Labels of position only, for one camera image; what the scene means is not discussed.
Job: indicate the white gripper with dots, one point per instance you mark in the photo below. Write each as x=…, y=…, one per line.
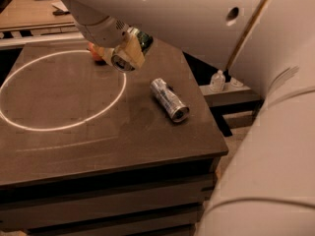
x=109, y=33

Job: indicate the green soda can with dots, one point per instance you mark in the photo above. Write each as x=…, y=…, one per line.
x=130, y=54

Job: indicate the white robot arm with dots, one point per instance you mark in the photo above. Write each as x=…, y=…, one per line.
x=268, y=189

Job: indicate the silver blue can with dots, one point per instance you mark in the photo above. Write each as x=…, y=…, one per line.
x=168, y=99

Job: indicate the red apple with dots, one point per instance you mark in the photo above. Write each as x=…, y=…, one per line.
x=93, y=53

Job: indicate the white paper sheets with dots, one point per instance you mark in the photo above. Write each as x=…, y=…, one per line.
x=60, y=8

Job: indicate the wooden workbench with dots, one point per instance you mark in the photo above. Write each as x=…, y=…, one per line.
x=32, y=14

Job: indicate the dark wooden table cabinet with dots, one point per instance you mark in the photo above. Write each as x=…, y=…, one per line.
x=86, y=150

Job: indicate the clear sanitizer bottle left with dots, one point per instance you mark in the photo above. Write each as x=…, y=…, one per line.
x=217, y=81

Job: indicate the clear sanitizer bottle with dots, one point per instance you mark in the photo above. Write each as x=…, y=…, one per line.
x=217, y=81
x=236, y=83

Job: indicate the clear sanitizer bottle right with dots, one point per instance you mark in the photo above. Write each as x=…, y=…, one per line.
x=236, y=83

